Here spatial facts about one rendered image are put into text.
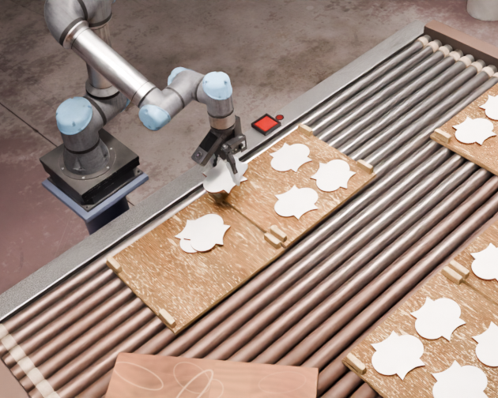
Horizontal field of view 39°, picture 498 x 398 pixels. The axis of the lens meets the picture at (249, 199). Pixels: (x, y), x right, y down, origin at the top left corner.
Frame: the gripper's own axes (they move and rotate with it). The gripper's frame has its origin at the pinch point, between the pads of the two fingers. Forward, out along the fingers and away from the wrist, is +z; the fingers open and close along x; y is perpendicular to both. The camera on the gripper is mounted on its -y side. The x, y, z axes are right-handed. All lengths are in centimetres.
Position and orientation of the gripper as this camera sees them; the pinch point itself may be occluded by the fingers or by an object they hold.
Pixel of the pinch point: (224, 175)
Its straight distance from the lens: 215.5
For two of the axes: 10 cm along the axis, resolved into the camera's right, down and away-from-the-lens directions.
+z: 0.9, 6.9, 7.2
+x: -6.5, -5.1, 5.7
